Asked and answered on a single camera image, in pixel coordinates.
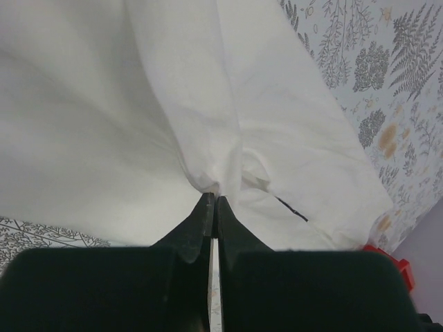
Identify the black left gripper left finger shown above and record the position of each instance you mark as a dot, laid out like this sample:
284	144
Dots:
163	287

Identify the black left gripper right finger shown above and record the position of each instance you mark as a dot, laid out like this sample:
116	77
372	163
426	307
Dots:
267	290

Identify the white t shirt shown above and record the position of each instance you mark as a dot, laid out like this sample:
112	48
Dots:
116	116

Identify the red plastic bin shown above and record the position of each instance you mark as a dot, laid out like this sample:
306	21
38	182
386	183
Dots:
402	265

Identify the floral patterned table mat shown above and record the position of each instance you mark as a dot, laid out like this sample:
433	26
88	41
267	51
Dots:
382	62

